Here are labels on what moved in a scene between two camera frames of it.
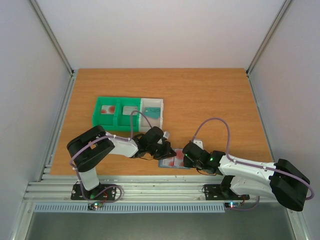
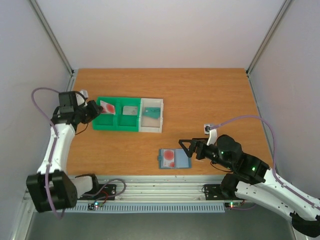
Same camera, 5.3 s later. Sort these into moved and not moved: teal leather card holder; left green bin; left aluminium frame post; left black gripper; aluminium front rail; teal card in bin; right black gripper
Moved: right black gripper; left black gripper
Not moved: teal card in bin; left aluminium frame post; left green bin; teal leather card holder; aluminium front rail
